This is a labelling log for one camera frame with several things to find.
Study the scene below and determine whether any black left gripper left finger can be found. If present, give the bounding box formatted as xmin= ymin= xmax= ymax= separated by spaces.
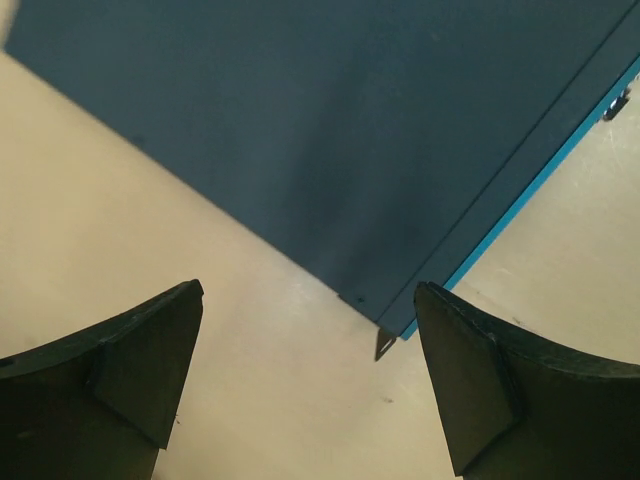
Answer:
xmin=1 ymin=280 xmax=204 ymax=479

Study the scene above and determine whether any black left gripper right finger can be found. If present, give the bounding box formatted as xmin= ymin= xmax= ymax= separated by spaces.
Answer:
xmin=414 ymin=283 xmax=639 ymax=479

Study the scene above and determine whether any dark blue network switch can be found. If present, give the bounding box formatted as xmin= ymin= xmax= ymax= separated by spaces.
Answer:
xmin=5 ymin=1 xmax=639 ymax=339

